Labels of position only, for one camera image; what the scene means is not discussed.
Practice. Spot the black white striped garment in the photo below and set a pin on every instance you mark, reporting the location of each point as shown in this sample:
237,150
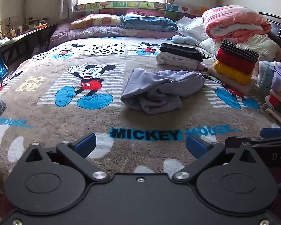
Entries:
239,50

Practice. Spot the purple quilt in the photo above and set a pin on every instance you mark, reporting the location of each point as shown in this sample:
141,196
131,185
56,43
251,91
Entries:
63,33

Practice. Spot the white folded garment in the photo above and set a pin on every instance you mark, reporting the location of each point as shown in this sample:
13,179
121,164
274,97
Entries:
165,58

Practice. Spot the black folded garment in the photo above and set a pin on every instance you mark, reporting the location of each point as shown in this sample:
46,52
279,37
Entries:
188,52

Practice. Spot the dark side desk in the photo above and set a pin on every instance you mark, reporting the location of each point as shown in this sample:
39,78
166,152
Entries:
21,48

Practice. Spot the pink rolled quilt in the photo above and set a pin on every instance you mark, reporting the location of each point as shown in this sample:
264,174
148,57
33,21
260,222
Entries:
234,22

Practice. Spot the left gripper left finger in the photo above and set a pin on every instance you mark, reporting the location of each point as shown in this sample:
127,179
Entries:
75,154

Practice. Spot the Mickey Mouse fleece blanket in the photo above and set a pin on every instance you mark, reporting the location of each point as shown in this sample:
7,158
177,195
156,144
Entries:
76,88

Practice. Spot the red folded garment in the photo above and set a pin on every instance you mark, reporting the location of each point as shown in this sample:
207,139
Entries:
235,62

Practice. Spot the beige folded garment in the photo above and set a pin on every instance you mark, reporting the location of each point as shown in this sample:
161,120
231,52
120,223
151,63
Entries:
244,89

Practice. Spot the light blue plush toy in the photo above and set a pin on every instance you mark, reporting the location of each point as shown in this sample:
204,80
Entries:
184,40

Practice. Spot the white cream bedding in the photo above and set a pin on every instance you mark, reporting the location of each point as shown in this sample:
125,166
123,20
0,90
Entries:
267,49

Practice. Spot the yellow folded garment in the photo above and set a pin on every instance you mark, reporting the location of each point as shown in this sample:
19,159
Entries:
232,73

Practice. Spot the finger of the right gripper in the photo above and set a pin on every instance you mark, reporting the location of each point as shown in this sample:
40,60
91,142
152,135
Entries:
273,145
267,133

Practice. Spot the yellow patterned pillow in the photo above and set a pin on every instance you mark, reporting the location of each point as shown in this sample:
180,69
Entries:
97,20

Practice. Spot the colourful alphabet play mat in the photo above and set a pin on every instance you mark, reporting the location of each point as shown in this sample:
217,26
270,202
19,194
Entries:
171,11

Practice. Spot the pastel clothes pile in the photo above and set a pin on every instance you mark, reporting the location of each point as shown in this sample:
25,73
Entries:
269,86

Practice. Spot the lavender sweatpants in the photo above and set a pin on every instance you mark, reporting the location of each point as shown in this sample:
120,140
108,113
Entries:
159,92

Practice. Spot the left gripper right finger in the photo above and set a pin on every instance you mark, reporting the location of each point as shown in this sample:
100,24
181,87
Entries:
205,153

